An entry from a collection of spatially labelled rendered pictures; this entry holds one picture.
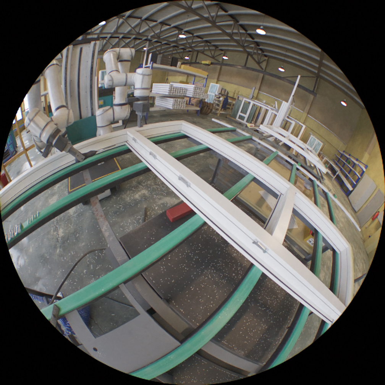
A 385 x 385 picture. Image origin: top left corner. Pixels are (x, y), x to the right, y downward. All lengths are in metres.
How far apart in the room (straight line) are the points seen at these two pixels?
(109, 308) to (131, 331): 0.95
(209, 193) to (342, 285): 0.80
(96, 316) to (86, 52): 2.28
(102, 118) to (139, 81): 0.69
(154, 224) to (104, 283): 0.44
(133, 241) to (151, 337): 0.46
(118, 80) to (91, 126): 0.78
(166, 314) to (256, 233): 0.31
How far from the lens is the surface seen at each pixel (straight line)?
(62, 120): 0.77
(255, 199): 0.97
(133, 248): 0.65
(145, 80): 0.76
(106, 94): 4.32
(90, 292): 0.37
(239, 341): 0.73
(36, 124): 0.65
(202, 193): 0.38
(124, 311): 1.25
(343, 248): 0.97
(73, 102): 1.56
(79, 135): 1.53
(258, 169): 0.72
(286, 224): 0.47
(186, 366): 0.71
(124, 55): 1.37
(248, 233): 0.36
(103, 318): 1.34
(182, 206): 0.71
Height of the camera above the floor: 1.19
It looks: 44 degrees down
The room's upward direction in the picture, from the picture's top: 15 degrees clockwise
